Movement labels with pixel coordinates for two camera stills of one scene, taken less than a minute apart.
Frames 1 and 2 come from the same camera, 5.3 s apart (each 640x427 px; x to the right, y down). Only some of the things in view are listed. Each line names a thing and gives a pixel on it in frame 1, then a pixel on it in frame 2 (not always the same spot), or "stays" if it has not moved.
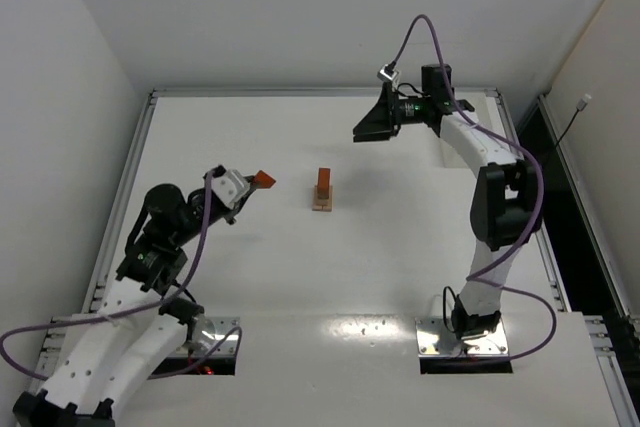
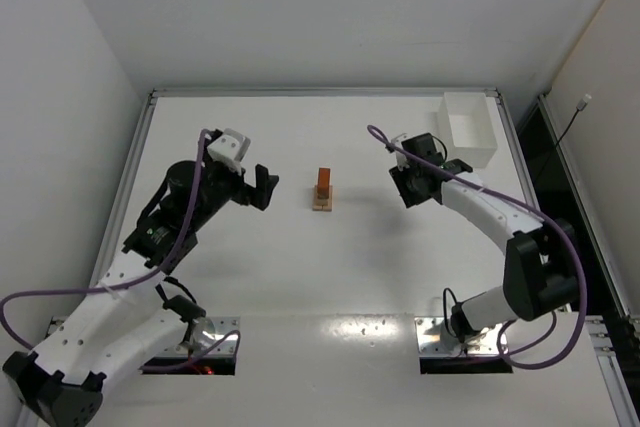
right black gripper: x=393 y=110 -> x=412 y=185
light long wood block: x=315 y=205 stays
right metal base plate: x=434 y=339 stays
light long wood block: x=330 y=204 stays
